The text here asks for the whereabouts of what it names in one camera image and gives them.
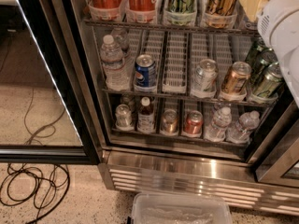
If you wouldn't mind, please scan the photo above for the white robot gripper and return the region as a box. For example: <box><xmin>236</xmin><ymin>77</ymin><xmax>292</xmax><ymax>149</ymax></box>
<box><xmin>239</xmin><ymin>0</ymin><xmax>299</xmax><ymax>106</ymax></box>

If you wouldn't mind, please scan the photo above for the green tall can top shelf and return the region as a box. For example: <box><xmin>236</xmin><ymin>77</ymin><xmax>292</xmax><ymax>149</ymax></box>
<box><xmin>165</xmin><ymin>0</ymin><xmax>196</xmax><ymax>25</ymax></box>

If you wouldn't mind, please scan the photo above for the stainless steel fridge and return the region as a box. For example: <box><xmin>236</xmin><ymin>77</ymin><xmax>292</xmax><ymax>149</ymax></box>
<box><xmin>52</xmin><ymin>0</ymin><xmax>299</xmax><ymax>216</ymax></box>

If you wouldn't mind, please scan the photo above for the bottom shelf water bottle right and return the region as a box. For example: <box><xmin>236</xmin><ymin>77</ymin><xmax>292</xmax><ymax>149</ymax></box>
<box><xmin>226</xmin><ymin>111</ymin><xmax>260</xmax><ymax>144</ymax></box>

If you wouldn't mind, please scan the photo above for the shelf water bottle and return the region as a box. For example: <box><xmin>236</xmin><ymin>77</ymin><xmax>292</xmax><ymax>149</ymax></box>
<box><xmin>226</xmin><ymin>111</ymin><xmax>260</xmax><ymax>144</ymax></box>
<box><xmin>205</xmin><ymin>106</ymin><xmax>232</xmax><ymax>142</ymax></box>

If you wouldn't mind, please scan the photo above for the red can bottom shelf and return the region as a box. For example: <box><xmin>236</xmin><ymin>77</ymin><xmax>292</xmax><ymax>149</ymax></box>
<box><xmin>183</xmin><ymin>110</ymin><xmax>203</xmax><ymax>135</ymax></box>

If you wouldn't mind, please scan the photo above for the rear clear water bottle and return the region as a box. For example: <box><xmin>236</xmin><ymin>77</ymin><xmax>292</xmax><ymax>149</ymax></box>
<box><xmin>111</xmin><ymin>27</ymin><xmax>130</xmax><ymax>61</ymax></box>

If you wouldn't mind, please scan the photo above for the clear water bottle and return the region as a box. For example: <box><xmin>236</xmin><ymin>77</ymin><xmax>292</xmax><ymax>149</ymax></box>
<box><xmin>100</xmin><ymin>35</ymin><xmax>129</xmax><ymax>91</ymax></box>
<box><xmin>111</xmin><ymin>27</ymin><xmax>130</xmax><ymax>61</ymax></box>

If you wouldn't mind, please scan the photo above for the bottom shelf water bottle left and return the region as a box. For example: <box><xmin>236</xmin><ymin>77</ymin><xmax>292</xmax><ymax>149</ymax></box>
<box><xmin>205</xmin><ymin>106</ymin><xmax>232</xmax><ymax>142</ymax></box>

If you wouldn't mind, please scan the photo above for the bronze can bottom shelf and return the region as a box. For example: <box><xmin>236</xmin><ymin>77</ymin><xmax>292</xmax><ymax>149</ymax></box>
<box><xmin>161</xmin><ymin>109</ymin><xmax>178</xmax><ymax>135</ymax></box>

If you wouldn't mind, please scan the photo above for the front clear water bottle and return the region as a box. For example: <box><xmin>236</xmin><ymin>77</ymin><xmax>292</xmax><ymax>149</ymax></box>
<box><xmin>100</xmin><ymin>35</ymin><xmax>129</xmax><ymax>91</ymax></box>

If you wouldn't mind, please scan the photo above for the dark juice bottle white cap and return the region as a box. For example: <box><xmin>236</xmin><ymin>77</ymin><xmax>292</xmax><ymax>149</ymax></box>
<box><xmin>137</xmin><ymin>97</ymin><xmax>154</xmax><ymax>133</ymax></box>

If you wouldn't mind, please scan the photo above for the closed right fridge door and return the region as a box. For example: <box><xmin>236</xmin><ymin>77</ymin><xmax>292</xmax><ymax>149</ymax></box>
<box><xmin>255</xmin><ymin>120</ymin><xmax>299</xmax><ymax>188</ymax></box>

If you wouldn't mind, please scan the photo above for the silver can bottom shelf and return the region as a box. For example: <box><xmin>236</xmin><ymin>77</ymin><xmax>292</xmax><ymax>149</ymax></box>
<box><xmin>115</xmin><ymin>105</ymin><xmax>133</xmax><ymax>128</ymax></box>

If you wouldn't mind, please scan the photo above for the open glass fridge door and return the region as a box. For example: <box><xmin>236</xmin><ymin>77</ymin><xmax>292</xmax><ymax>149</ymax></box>
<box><xmin>0</xmin><ymin>0</ymin><xmax>99</xmax><ymax>164</ymax></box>

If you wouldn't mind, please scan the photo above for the rear green soda can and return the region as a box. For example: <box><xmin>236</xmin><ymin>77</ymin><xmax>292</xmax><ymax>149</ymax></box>
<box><xmin>245</xmin><ymin>37</ymin><xmax>268</xmax><ymax>64</ymax></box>

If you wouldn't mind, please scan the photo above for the green soda can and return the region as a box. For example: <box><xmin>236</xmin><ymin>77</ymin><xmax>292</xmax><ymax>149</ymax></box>
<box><xmin>249</xmin><ymin>49</ymin><xmax>278</xmax><ymax>84</ymax></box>
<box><xmin>249</xmin><ymin>64</ymin><xmax>284</xmax><ymax>104</ymax></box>
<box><xmin>245</xmin><ymin>37</ymin><xmax>268</xmax><ymax>64</ymax></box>

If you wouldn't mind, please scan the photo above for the middle green soda can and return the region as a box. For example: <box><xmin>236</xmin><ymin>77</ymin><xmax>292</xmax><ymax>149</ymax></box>
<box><xmin>249</xmin><ymin>49</ymin><xmax>278</xmax><ymax>84</ymax></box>

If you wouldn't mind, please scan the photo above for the gold copper soda can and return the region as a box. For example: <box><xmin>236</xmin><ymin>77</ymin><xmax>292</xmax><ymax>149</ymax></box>
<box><xmin>220</xmin><ymin>62</ymin><xmax>251</xmax><ymax>101</ymax></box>

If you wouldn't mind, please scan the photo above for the front green soda can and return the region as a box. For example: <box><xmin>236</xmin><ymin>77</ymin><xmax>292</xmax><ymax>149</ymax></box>
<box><xmin>249</xmin><ymin>64</ymin><xmax>284</xmax><ymax>104</ymax></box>

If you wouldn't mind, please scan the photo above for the white silver soda can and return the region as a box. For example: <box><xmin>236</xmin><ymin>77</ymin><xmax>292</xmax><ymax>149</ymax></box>
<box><xmin>192</xmin><ymin>59</ymin><xmax>218</xmax><ymax>98</ymax></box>

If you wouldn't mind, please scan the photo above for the blue pepsi can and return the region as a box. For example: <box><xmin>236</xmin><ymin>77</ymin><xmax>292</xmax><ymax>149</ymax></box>
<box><xmin>135</xmin><ymin>54</ymin><xmax>156</xmax><ymax>92</ymax></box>

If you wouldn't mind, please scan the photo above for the clear plastic storage bin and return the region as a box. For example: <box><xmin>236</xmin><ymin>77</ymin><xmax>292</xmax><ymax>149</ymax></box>
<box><xmin>130</xmin><ymin>192</ymin><xmax>233</xmax><ymax>224</ymax></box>

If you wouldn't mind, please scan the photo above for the black cable on floor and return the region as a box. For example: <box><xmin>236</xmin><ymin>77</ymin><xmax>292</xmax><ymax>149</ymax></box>
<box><xmin>0</xmin><ymin>87</ymin><xmax>71</xmax><ymax>224</ymax></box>

